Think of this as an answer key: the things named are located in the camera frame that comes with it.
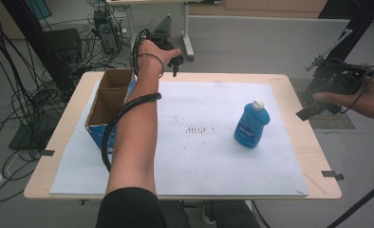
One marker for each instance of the black stand pole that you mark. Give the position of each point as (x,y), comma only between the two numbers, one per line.
(33,34)

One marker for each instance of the black frame post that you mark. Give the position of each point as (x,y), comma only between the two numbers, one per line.
(365,19)

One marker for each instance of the white table mat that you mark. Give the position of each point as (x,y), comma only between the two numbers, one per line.
(207,164)

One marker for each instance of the black case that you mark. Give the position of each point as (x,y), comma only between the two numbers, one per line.
(65,44)

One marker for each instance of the person's right hand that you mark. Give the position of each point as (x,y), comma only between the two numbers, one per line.
(371,98)

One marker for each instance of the teal board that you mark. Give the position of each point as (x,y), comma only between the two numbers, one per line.
(38,8)

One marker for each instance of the blue bottle with white cap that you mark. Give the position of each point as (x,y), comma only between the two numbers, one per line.
(250,129)

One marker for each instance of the black clip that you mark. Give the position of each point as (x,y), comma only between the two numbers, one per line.
(47,152)
(332,174)

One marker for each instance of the white desk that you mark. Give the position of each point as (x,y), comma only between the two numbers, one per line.
(186,19)

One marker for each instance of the computer tower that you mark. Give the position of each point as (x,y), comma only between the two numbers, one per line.
(107,30)

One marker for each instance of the person's left leg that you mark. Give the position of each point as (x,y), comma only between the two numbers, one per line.
(174,217)

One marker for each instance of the blue cardboard box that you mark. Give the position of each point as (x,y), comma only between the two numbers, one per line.
(112,95)

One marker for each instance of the person's left hand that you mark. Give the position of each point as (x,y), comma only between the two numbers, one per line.
(152,53)

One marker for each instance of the black stand base plate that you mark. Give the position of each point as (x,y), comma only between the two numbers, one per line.
(27,137)

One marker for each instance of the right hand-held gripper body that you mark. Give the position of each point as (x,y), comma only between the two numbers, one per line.
(337,77)

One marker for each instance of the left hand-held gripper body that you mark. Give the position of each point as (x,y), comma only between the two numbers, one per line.
(164,31)

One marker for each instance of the black left sleeve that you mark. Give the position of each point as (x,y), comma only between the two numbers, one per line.
(129,209)

